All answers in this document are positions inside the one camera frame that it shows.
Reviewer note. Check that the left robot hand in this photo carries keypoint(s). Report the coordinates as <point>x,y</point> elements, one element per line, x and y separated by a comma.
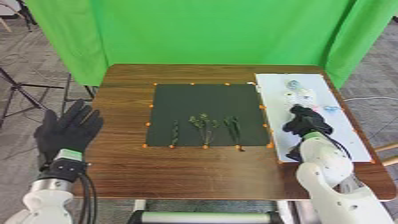
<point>66,128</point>

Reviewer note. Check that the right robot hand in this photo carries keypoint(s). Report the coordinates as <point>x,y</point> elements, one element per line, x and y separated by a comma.
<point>304,121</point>

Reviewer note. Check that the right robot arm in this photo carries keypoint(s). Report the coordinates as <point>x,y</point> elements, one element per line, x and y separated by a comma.
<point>331,180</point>

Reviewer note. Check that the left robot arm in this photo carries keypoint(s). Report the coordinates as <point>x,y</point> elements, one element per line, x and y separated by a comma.
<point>50,196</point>

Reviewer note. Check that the white sheet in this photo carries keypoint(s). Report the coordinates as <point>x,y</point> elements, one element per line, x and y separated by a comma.
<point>277,133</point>

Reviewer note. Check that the green sprig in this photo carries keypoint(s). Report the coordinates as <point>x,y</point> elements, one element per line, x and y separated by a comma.
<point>174,133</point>
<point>205,128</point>
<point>233,128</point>

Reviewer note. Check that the black tripod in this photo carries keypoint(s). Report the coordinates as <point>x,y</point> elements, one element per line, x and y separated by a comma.
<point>20,88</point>

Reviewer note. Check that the dark mat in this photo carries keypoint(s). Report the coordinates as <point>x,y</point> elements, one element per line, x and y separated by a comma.
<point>206,100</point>

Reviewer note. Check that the pale grey bar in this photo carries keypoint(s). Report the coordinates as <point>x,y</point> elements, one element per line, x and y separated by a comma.
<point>205,217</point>

